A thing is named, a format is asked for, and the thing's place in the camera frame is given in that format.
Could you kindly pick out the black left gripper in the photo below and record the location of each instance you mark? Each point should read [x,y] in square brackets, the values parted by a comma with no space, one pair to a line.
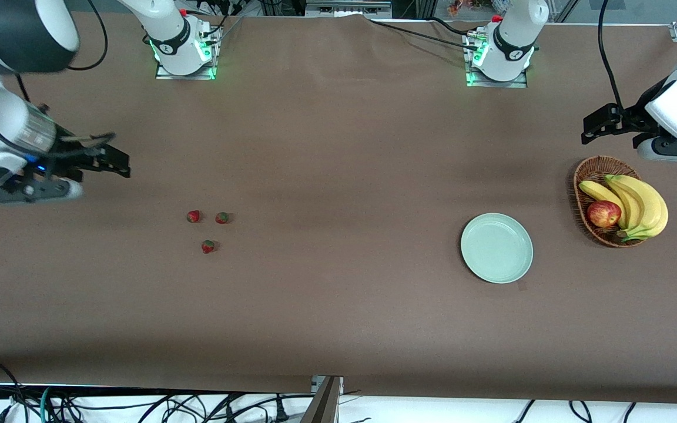
[631,120]

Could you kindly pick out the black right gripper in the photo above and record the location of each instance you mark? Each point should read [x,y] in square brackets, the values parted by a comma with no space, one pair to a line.
[77,160]

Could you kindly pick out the red strawberry green top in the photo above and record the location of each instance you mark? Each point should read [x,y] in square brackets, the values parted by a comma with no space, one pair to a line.
[208,247]
[221,218]
[193,217]

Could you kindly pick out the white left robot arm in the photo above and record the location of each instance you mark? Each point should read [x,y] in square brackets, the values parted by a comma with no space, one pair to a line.
[515,35]

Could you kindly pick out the pale green round plate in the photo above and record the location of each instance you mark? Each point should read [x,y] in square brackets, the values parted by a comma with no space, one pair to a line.
[496,248]

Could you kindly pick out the woven wicker basket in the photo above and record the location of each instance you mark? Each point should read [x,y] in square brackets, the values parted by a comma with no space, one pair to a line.
[591,170]

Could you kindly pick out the yellow banana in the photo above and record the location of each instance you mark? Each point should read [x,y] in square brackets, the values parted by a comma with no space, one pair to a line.
[600,192]
[631,205]
[656,208]

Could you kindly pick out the red apple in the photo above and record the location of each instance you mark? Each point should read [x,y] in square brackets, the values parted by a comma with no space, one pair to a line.
[603,214]

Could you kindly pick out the orange background object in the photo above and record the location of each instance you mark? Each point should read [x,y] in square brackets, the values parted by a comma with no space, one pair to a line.
[459,7]

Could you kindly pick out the table cover sheet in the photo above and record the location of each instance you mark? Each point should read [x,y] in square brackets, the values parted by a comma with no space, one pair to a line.
[338,147]

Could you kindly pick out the silver metal device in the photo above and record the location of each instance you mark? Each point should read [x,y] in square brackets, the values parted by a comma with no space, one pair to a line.
[347,7]

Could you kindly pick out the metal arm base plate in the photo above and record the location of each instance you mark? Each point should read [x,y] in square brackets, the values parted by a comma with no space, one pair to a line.
[165,75]
[476,83]

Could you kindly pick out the aluminium profile post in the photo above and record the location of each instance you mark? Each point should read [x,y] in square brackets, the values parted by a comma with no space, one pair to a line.
[324,405]

